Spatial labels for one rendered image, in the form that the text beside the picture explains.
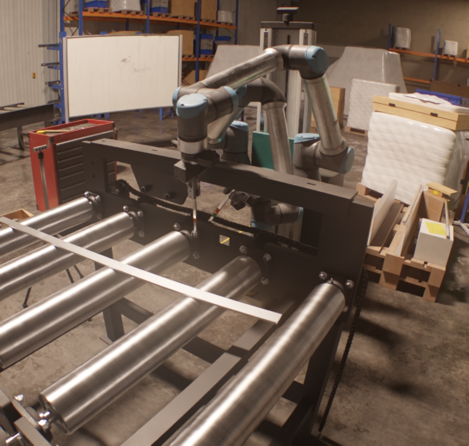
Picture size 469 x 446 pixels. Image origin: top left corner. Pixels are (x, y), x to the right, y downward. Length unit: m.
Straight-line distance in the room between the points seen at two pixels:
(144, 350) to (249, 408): 0.29
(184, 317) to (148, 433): 0.32
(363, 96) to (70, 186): 7.31
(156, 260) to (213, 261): 0.26
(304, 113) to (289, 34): 0.49
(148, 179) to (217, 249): 0.40
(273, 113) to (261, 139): 0.62
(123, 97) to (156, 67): 0.70
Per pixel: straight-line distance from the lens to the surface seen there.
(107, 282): 1.18
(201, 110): 1.10
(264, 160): 2.35
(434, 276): 2.88
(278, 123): 1.73
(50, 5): 12.47
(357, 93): 9.37
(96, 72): 5.89
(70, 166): 3.46
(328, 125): 1.82
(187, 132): 1.13
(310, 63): 1.60
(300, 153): 2.05
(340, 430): 1.93
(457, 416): 2.22
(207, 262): 1.48
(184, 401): 0.96
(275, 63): 1.62
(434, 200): 3.68
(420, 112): 4.36
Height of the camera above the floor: 1.53
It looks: 24 degrees down
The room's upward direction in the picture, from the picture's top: 2 degrees clockwise
